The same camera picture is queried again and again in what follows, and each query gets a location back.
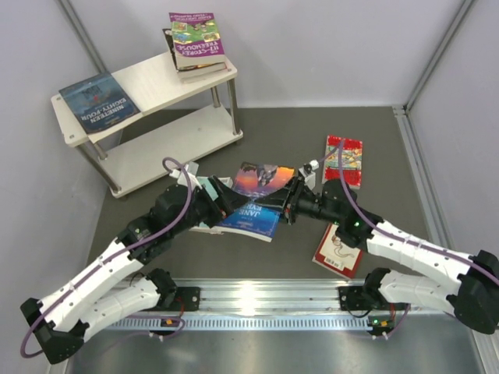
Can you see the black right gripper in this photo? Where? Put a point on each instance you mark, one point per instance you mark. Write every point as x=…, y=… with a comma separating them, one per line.
x=277, y=199

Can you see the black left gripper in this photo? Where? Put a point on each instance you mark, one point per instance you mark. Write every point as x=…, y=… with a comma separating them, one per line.
x=228, y=201

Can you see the blue Jane Eyre book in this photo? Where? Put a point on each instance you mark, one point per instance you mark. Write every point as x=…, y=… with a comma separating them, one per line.
x=255, y=181

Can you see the purple storey treehouse book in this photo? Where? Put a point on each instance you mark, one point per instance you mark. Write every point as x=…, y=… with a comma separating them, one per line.
x=196, y=39

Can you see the dark blue Nineteen Eighty-Four book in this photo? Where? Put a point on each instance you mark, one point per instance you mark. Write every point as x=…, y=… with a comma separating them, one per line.
x=99, y=102

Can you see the black treehouse book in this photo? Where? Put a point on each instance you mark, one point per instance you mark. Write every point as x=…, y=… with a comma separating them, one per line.
x=167, y=33

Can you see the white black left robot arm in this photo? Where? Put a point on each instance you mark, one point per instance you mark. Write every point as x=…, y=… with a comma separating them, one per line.
x=63, y=321

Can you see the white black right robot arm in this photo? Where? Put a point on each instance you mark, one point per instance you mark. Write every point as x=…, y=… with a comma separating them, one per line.
x=457, y=283

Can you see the light teal paperback book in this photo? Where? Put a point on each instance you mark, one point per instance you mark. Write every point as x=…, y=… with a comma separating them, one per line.
x=202, y=227

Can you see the red Edward Tulane book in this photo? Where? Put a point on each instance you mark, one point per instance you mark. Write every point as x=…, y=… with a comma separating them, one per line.
x=335, y=256

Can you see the red treehouse book on table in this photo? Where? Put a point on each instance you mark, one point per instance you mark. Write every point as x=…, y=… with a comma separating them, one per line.
x=352, y=153

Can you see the red storey treehouse book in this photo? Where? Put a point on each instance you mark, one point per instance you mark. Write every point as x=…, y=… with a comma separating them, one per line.
x=200, y=72

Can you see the white two-tier shelf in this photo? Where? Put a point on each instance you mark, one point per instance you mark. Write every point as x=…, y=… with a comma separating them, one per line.
x=153, y=85

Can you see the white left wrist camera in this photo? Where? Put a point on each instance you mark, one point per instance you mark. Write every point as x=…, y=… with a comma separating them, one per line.
x=187, y=173

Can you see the aluminium front rail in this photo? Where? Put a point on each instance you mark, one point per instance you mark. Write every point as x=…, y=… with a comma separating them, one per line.
x=259, y=305

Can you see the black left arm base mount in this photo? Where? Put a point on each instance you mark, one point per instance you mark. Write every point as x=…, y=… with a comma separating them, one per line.
x=186, y=299

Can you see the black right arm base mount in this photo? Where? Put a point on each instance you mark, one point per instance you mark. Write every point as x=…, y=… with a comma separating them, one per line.
x=355, y=299

